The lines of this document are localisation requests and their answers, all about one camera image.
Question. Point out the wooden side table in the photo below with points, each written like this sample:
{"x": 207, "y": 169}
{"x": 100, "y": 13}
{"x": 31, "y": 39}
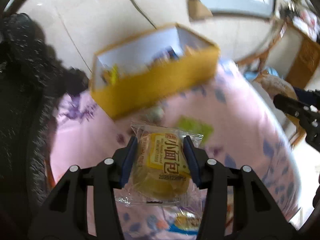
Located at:
{"x": 305, "y": 57}

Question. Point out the clear yellow-label bread packet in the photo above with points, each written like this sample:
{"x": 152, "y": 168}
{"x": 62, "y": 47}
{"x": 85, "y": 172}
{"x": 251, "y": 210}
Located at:
{"x": 162, "y": 170}

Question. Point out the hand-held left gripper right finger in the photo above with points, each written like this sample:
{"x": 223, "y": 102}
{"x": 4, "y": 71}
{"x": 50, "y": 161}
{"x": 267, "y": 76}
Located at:
{"x": 190, "y": 160}

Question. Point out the wooden armchair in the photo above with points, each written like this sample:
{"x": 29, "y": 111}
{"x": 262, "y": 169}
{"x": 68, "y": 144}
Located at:
{"x": 275, "y": 85}

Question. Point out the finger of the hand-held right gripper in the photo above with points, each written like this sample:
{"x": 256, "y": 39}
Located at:
{"x": 287, "y": 102}
{"x": 308, "y": 96}

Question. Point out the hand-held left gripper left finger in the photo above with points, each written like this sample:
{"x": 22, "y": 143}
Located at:
{"x": 130, "y": 160}

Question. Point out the small pale snack packet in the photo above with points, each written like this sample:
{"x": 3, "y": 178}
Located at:
{"x": 156, "y": 113}

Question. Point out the floral tissue box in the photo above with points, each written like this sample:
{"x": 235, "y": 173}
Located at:
{"x": 310, "y": 23}

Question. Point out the pink floral tablecloth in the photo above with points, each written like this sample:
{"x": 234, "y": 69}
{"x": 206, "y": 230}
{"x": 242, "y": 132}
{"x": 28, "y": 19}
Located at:
{"x": 237, "y": 130}

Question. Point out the green snack packet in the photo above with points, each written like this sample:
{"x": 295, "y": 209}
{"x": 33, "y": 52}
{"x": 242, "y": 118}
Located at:
{"x": 195, "y": 128}

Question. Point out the blue cloth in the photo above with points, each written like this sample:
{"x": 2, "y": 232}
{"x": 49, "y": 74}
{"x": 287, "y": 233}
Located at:
{"x": 260, "y": 73}

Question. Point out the yellow cardboard box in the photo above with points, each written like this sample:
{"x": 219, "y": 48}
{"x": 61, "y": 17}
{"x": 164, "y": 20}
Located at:
{"x": 155, "y": 87}

